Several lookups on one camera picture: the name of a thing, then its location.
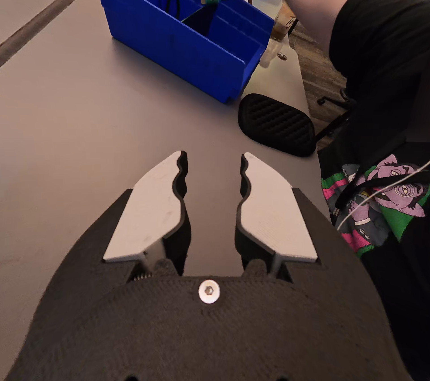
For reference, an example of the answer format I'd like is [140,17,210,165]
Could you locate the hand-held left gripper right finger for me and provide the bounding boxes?
[234,151,318,278]

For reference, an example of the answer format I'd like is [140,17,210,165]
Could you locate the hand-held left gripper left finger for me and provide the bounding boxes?
[102,151,192,276]

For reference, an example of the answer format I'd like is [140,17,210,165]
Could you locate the blue storage bin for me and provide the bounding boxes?
[88,0,275,104]

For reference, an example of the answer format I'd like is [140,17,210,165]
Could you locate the clear iced coffee cup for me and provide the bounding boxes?
[270,0,298,42]

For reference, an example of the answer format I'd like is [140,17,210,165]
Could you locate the person in black cartoon shirt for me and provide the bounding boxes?
[317,0,430,381]

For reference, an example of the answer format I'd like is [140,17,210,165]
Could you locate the thin black cord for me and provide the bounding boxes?
[334,169,430,213]

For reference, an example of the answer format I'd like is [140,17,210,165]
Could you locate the thin white wire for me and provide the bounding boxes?
[336,161,430,230]

